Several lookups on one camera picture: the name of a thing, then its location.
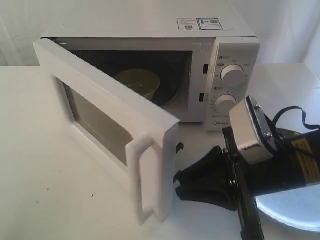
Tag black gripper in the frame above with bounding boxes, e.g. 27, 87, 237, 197
173, 126, 265, 240

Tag white printed warning label sticker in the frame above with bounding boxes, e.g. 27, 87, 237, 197
177, 17, 223, 31

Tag black cable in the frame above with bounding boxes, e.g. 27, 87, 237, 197
271, 106, 320, 157

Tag upper white control knob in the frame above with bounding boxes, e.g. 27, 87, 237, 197
220, 64, 246, 87

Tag white control knob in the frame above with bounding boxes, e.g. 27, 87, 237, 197
215, 94, 237, 114
220, 64, 246, 87

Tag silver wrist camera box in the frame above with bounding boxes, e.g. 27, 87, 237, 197
229, 96, 278, 165

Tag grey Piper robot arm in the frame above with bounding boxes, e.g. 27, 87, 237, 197
174, 127, 320, 240

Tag round metal tray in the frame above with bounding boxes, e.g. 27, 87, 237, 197
255, 186, 320, 233

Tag lower white control knob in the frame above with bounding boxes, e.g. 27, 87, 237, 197
215, 94, 237, 114

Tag white microwave oven body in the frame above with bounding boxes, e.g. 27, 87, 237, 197
41, 17, 260, 131

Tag white microwave door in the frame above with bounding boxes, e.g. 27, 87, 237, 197
33, 38, 183, 222

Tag green bowl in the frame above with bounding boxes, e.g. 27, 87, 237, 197
113, 68, 161, 101

